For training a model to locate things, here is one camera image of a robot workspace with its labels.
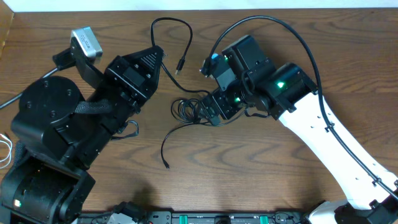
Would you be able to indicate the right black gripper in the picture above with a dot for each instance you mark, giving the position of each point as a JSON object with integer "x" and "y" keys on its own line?
{"x": 225, "y": 109}

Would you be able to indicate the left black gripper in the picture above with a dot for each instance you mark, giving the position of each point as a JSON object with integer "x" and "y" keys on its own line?
{"x": 125, "y": 81}

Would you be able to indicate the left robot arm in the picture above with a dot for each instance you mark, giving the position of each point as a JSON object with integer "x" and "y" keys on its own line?
{"x": 61, "y": 133}

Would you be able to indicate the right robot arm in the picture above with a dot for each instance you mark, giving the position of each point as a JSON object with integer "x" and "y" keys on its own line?
{"x": 247, "y": 78}

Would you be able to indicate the wooden side panel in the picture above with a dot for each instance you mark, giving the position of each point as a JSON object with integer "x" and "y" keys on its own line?
{"x": 6, "y": 19}

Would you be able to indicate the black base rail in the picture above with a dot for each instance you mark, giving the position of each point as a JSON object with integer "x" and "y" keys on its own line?
{"x": 128, "y": 212}

